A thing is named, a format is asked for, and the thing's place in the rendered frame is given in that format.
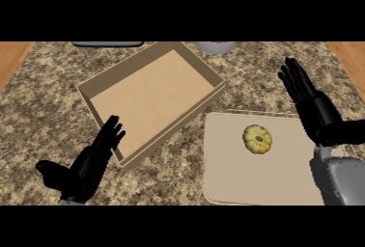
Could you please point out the grey round pot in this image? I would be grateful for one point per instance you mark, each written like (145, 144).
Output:
(216, 47)

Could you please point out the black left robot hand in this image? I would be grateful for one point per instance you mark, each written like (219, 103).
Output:
(86, 167)

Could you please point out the beige flat tray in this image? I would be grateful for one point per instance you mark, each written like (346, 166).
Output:
(262, 159)

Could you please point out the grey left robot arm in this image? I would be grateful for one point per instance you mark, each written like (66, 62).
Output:
(73, 202)

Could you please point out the dark grey flat appliance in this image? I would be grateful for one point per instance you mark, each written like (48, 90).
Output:
(108, 43)

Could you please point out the brown cardboard box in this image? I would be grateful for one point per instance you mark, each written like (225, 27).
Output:
(151, 96)

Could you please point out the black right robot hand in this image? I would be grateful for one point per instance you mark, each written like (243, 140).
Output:
(320, 112)

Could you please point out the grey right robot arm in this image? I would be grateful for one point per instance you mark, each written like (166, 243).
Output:
(340, 178)

